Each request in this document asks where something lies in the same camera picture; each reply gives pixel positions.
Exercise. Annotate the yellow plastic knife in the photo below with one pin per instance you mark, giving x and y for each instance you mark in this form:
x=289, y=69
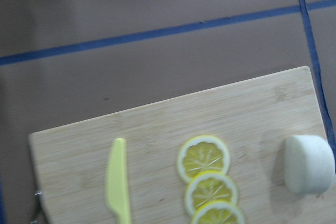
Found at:
x=116, y=188

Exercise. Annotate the wooden cutting board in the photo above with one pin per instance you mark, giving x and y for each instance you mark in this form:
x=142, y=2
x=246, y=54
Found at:
x=252, y=117

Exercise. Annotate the white steamed bun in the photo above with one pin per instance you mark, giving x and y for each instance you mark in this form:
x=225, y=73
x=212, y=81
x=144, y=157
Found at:
x=309, y=165

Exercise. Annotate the lemon slice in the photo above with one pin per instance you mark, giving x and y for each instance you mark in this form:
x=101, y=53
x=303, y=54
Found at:
x=200, y=154
x=218, y=211
x=209, y=186

